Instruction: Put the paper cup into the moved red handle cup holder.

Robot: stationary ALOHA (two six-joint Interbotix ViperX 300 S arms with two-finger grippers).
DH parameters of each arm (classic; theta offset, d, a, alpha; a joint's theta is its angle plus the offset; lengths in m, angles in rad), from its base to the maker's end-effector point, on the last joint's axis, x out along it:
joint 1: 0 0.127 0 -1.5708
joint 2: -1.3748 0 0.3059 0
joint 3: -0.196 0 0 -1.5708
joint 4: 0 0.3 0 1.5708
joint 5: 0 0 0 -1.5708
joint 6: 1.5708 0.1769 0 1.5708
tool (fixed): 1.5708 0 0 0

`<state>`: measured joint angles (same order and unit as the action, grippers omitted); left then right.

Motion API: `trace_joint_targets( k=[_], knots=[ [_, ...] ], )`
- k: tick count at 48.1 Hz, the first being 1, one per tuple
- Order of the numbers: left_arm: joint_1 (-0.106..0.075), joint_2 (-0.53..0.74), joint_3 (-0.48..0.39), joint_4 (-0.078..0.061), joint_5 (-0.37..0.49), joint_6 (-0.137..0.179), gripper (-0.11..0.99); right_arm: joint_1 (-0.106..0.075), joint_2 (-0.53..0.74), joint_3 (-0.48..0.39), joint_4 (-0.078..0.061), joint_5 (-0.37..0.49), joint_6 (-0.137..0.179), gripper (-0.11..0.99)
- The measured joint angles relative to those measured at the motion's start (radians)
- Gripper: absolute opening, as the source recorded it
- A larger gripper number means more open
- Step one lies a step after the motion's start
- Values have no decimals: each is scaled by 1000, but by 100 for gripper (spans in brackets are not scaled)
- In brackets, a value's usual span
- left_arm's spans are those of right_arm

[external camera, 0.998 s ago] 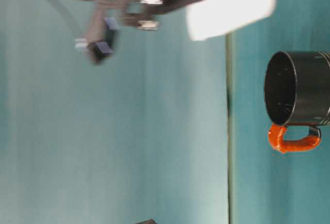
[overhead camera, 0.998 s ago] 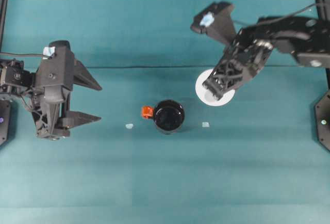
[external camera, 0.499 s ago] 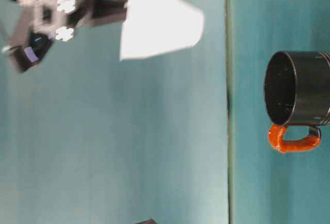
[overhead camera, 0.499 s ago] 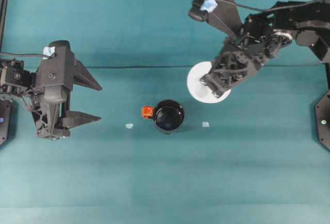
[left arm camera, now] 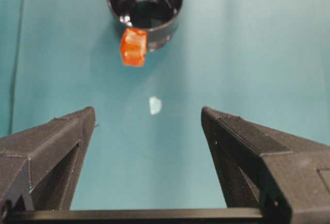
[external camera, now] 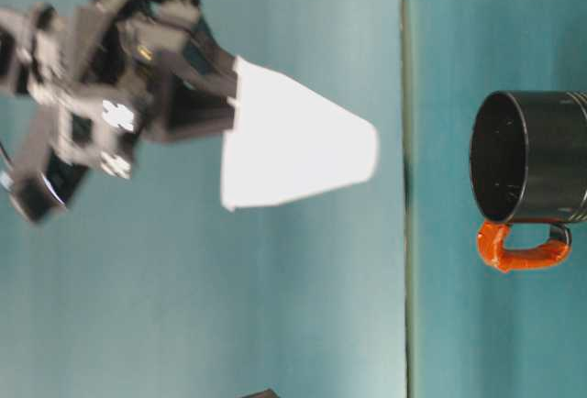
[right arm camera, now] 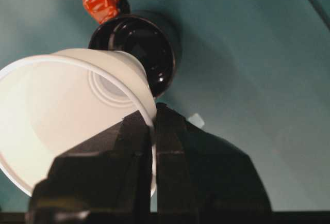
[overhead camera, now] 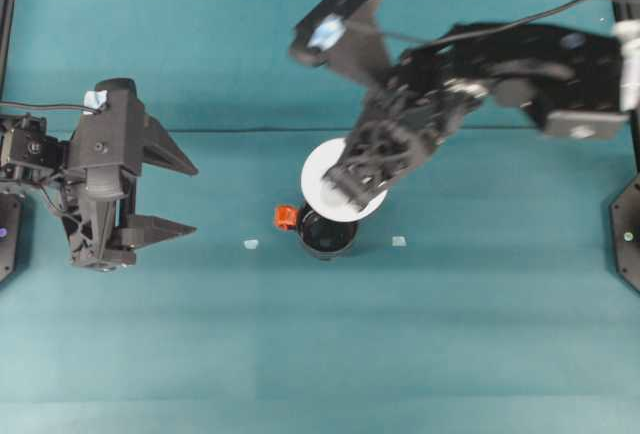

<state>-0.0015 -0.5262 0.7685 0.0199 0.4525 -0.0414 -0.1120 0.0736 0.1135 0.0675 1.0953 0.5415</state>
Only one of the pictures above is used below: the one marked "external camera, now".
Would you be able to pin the white paper cup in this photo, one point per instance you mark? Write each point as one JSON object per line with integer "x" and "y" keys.
{"x": 298, "y": 141}

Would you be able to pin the blue-green backdrop sheet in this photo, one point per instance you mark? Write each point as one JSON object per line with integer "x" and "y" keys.
{"x": 183, "y": 301}

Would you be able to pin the blue-green table cloth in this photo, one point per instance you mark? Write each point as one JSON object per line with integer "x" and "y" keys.
{"x": 458, "y": 324}

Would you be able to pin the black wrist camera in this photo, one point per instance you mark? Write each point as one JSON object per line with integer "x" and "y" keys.
{"x": 32, "y": 196}

